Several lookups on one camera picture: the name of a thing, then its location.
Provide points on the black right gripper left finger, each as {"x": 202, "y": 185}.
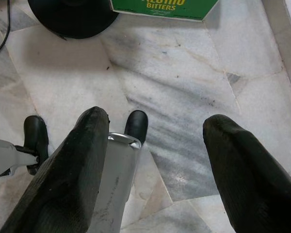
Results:
{"x": 63, "y": 174}

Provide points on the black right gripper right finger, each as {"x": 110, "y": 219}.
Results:
{"x": 252, "y": 184}

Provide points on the black robot left foot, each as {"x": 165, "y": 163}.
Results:
{"x": 35, "y": 136}

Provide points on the black robot foot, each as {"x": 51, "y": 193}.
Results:
{"x": 35, "y": 136}
{"x": 137, "y": 126}

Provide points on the silver robot right leg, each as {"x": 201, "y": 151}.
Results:
{"x": 116, "y": 179}

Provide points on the silver robot leg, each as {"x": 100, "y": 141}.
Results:
{"x": 4, "y": 155}
{"x": 116, "y": 179}

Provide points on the silver robot left leg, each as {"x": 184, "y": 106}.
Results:
{"x": 4, "y": 155}

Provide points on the black robot right foot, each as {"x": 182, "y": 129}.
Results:
{"x": 137, "y": 126}

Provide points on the black round fan base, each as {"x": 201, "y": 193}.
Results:
{"x": 72, "y": 19}

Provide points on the green bitters carton box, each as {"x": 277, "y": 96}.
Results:
{"x": 160, "y": 9}

